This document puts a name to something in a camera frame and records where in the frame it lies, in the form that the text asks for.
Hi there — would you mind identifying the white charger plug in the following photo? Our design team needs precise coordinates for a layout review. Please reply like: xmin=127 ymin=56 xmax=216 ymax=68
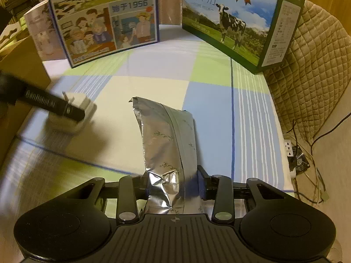
xmin=47 ymin=91 xmax=97 ymax=134

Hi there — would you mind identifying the silver foil pouch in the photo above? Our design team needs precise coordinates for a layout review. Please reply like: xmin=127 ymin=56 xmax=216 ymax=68
xmin=131 ymin=97 xmax=203 ymax=214

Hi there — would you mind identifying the brown cardboard box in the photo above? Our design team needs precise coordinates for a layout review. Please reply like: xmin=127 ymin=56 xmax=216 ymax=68
xmin=1 ymin=36 xmax=51 ymax=162

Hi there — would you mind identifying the white cutout cardboard piece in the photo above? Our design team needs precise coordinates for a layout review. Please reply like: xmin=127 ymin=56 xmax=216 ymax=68
xmin=0 ymin=22 xmax=22 ymax=49

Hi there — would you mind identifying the white product box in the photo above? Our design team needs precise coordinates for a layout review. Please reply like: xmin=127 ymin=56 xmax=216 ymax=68
xmin=24 ymin=0 xmax=67 ymax=61

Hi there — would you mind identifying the white power strip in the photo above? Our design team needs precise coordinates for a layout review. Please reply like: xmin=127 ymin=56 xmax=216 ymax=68
xmin=283 ymin=138 xmax=298 ymax=179

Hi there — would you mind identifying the black small fan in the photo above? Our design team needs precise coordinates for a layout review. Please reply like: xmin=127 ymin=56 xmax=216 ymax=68
xmin=289 ymin=146 xmax=310 ymax=174

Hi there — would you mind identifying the blue milk carton box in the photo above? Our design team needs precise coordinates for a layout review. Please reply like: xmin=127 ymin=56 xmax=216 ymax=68
xmin=48 ymin=0 xmax=159 ymax=68

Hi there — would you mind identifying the quilted beige chair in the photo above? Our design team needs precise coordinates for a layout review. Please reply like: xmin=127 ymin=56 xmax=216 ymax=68
xmin=263 ymin=1 xmax=350 ymax=141

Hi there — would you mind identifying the green cow milk box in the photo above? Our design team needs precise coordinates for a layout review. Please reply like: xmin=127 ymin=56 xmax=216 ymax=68
xmin=181 ymin=0 xmax=305 ymax=74

